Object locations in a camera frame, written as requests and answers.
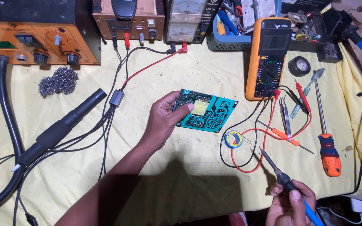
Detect person's left hand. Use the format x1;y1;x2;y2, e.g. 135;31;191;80
143;91;195;151

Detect person's right hand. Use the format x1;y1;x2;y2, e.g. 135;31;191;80
265;180;317;226

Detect blue handled soldering iron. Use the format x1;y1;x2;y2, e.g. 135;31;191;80
259;146;325;226

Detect green circuit board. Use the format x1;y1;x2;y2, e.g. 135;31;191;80
172;89;239;134

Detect yellow table cloth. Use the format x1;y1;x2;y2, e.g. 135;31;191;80
0;39;362;226

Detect red power supply lead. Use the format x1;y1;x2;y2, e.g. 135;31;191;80
121;42;188;90

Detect small orange screwdriver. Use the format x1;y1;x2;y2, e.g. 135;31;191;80
255;119;315;155

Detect white power adapter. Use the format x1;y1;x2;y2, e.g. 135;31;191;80
350;197;362;214

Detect black power supply lead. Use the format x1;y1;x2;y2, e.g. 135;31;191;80
125;42;177;82

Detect metal tweezers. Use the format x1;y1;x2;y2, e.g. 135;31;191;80
278;96;293;141

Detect analog meter power supply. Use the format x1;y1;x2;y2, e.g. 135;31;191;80
163;0;222;45

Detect brown wooden power supply box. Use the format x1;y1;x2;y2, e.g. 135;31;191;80
92;0;166;41

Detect black multimeter probe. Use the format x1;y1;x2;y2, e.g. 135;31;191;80
220;85;310;168

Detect red multimeter probe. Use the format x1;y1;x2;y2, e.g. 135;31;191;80
230;78;312;173

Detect steel wool pad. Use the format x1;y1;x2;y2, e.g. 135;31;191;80
38;67;79;97

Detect blue basket of tools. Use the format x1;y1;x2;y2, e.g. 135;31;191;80
206;0;283;51

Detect orange digital multimeter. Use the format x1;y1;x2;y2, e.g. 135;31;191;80
245;17;293;101

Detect black electrical tape roll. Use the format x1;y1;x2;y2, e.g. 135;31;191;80
288;56;311;78

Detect orange rework station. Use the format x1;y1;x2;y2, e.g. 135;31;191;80
0;0;102;66

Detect black tray of parts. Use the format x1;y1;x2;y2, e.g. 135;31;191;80
286;6;345;64

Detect black cable bundle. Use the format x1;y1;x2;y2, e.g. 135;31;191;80
0;31;128;226

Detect orange blue handled screwdriver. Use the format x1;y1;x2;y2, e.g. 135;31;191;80
313;70;342;177

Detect solder wire spool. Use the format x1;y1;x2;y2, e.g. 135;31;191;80
223;130;244;149

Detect black hot air handle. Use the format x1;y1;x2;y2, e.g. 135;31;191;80
11;88;107;172

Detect clear handled toothbrush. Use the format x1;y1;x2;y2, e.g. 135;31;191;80
290;68;325;119

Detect black thick hose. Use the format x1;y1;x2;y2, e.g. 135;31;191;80
0;55;26;216

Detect blue handled tool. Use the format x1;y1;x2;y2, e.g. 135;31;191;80
341;25;362;74

